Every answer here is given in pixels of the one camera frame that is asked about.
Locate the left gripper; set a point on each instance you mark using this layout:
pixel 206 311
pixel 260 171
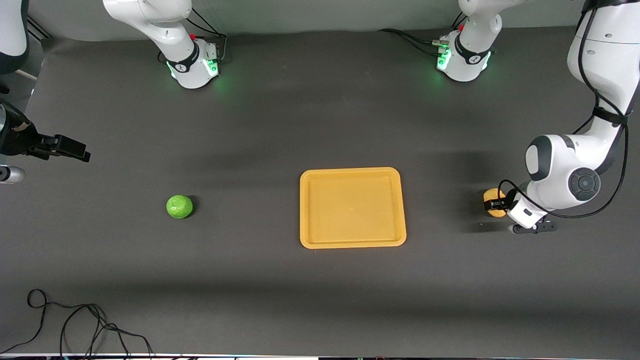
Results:
pixel 503 204

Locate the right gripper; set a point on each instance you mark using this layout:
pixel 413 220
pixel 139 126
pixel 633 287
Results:
pixel 22 140

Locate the yellow potato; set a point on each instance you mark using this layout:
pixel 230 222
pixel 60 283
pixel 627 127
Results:
pixel 492 194

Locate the green apple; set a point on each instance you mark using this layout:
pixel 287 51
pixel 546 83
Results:
pixel 179 206

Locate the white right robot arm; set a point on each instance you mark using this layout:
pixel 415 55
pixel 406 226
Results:
pixel 165 30

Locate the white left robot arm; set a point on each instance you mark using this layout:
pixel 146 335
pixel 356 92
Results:
pixel 605 60

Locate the yellow plastic tray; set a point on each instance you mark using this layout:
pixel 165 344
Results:
pixel 350 210

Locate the pale thin rod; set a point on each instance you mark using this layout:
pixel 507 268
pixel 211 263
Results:
pixel 26 75

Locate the dark grey table mat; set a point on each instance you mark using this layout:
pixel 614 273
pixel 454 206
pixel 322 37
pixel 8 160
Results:
pixel 300 125

